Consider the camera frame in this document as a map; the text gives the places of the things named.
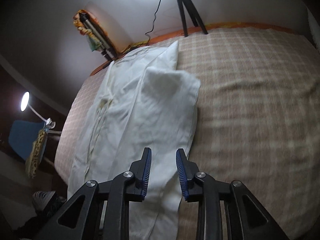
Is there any white shirt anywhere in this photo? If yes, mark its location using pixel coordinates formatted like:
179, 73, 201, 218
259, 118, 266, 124
68, 42, 200, 239

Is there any blue chair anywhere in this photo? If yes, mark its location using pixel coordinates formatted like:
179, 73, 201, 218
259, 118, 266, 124
8, 120, 44, 161

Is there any black power cable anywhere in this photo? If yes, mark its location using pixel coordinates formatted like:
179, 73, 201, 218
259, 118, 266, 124
144, 0, 164, 46

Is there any folded tripod stand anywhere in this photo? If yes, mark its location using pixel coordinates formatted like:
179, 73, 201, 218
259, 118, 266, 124
79, 12, 118, 61

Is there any grey sneaker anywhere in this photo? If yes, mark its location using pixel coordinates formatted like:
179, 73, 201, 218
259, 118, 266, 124
32, 191, 66, 213

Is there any white clamp desk lamp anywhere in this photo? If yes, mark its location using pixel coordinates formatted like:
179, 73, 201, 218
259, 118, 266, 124
20, 92, 56, 130

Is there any pink plaid blanket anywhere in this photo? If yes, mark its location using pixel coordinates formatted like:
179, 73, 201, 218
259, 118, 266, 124
54, 28, 319, 239

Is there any black mini tripod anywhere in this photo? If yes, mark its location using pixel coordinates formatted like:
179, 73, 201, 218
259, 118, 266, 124
177, 0, 208, 37

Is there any yellow patterned cloth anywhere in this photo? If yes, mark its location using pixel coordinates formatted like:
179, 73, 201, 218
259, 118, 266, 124
25, 129, 47, 179

